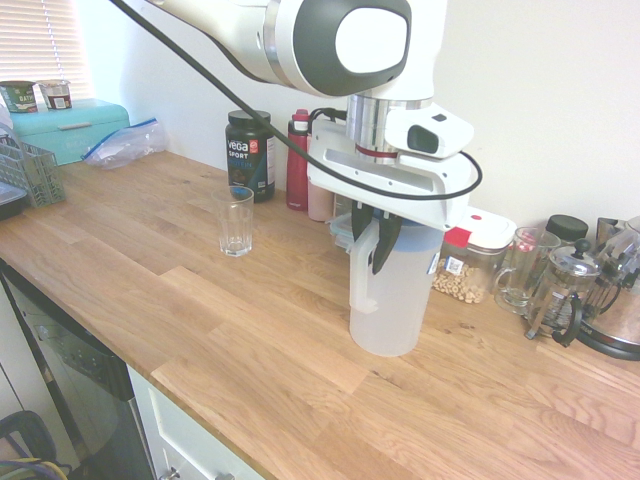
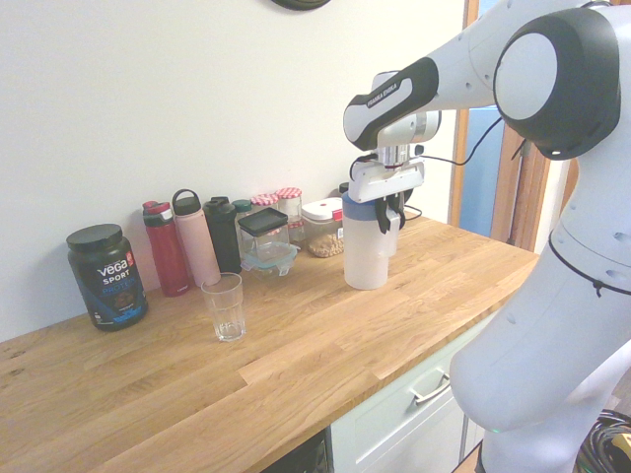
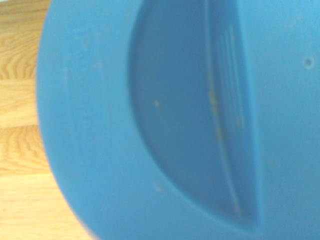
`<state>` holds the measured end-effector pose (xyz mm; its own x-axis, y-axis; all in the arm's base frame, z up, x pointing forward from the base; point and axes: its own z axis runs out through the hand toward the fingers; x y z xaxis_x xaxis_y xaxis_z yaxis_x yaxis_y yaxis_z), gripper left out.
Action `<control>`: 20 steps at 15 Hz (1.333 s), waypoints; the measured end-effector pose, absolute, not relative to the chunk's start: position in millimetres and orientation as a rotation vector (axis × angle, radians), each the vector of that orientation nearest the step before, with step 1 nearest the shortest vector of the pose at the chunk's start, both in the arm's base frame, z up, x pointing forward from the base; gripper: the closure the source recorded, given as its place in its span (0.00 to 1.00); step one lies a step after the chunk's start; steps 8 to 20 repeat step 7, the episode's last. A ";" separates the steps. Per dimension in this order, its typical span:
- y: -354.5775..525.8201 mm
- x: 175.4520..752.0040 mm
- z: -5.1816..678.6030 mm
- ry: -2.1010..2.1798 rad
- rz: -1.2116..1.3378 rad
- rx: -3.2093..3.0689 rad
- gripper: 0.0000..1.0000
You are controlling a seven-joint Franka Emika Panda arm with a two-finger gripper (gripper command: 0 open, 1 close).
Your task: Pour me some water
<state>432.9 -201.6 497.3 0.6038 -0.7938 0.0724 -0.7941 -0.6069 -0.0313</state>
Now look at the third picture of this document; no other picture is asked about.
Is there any translucent pitcher with blue lid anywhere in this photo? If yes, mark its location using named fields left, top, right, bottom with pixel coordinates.
left=35, top=0, right=320, bottom=240

